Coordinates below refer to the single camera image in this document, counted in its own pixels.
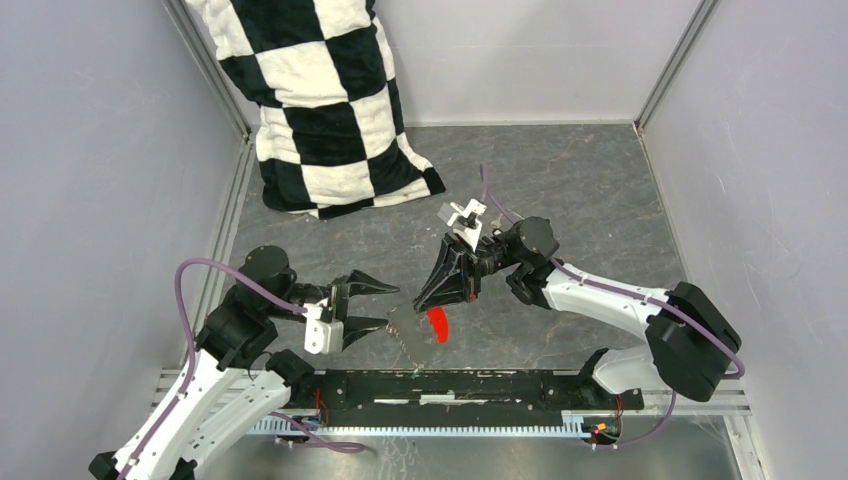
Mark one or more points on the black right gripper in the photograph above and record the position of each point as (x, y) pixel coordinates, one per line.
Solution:
(446, 286)

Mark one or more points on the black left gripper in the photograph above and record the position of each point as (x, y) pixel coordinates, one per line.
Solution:
(357, 283)

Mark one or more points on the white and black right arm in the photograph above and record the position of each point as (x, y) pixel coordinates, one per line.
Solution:
(686, 344)

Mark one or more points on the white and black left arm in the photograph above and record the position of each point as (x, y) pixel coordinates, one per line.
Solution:
(231, 381)

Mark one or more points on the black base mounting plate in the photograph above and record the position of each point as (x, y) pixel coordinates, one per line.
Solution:
(454, 398)

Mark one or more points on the black white checkered cloth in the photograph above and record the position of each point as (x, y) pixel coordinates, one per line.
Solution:
(331, 139)

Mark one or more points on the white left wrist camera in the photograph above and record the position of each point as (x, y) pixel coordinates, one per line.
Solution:
(323, 334)

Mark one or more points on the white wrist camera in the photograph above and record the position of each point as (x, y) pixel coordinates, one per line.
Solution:
(323, 334)
(464, 220)

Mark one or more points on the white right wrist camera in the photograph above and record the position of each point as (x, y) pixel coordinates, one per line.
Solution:
(464, 220)

